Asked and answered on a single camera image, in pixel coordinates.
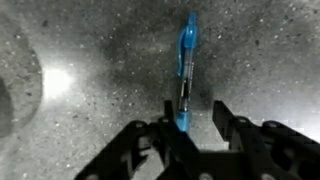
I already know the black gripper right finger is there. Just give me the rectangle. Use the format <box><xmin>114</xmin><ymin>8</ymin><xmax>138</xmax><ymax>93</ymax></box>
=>
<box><xmin>213</xmin><ymin>100</ymin><xmax>320</xmax><ymax>180</ymax></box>

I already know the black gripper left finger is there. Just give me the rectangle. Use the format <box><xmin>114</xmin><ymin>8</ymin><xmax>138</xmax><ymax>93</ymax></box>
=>
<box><xmin>74</xmin><ymin>99</ymin><xmax>201</xmax><ymax>180</ymax></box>

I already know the blue pen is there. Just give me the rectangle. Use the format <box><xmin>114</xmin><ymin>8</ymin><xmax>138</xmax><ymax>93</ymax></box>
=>
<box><xmin>175</xmin><ymin>12</ymin><xmax>199</xmax><ymax>133</ymax></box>

